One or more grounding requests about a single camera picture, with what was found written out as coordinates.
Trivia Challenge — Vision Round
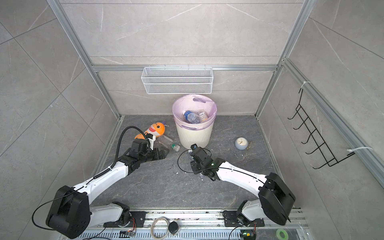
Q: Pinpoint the coiled white cable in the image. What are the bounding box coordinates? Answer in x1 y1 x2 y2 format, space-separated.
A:
150 216 171 240

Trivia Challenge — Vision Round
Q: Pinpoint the green tape roll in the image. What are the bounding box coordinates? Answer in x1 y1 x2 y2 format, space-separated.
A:
276 229 289 240

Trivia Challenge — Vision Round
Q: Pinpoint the black round device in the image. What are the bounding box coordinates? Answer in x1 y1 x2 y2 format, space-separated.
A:
168 221 180 235

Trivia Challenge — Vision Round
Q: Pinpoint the clear bottle orange white label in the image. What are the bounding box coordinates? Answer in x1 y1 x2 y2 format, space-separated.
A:
198 110 209 122

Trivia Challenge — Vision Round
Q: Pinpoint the pink plastic bin liner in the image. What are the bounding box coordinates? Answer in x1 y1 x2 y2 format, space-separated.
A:
172 94 218 130

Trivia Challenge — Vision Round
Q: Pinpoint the orange shark plush toy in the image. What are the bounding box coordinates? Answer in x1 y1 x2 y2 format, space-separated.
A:
144 122 166 138

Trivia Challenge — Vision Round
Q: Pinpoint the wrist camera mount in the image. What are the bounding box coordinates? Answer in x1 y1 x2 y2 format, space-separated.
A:
189 144 199 154
145 133 156 151

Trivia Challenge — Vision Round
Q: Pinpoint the Pocari Sweat bottle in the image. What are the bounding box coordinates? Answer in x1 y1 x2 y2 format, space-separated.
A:
184 111 202 124

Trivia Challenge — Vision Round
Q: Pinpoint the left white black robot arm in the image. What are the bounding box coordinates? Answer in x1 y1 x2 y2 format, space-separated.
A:
46 139 170 239

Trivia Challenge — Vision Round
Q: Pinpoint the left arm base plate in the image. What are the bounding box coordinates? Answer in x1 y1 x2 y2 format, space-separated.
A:
103 211 147 228

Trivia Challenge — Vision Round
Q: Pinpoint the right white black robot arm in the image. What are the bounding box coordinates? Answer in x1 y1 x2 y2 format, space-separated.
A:
190 144 296 226

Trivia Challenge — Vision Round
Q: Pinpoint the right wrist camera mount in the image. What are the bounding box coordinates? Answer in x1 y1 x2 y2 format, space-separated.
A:
189 144 199 154

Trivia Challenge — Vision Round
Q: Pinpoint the cream ribbed trash bin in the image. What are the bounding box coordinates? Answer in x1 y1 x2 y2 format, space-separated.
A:
176 122 214 149

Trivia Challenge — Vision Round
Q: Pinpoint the black corrugated cable hose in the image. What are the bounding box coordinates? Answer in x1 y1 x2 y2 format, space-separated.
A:
109 125 148 169

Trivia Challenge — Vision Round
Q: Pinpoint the green label square clear bottle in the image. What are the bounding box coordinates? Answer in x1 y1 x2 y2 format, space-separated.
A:
157 135 181 152

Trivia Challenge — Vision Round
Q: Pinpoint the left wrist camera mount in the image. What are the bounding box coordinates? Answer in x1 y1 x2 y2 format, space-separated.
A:
145 133 156 151

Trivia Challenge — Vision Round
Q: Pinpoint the black wire hook rack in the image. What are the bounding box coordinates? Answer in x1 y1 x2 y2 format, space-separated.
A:
288 89 355 170

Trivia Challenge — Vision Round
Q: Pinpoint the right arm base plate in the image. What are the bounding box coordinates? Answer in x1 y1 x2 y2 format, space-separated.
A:
222 210 265 227

